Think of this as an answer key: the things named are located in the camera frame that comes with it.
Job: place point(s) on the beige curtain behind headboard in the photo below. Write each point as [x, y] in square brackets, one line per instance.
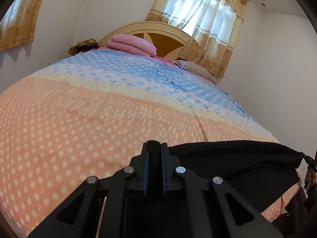
[212, 25]

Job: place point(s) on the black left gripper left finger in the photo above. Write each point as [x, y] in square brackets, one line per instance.
[142, 169]

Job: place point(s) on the peach blue dotted bedspread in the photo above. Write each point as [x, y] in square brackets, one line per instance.
[90, 114]

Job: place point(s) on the black pants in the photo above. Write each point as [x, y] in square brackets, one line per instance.
[264, 173]

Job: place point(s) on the beige side window curtain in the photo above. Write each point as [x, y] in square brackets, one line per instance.
[19, 23]

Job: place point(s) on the striped pillow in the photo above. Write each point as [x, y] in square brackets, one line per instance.
[195, 69]

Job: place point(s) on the folded pink blanket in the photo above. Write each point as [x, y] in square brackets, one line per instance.
[132, 44]

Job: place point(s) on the cream wooden headboard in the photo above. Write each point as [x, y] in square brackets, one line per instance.
[169, 40]

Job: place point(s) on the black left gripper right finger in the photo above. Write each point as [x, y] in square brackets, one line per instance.
[169, 177]

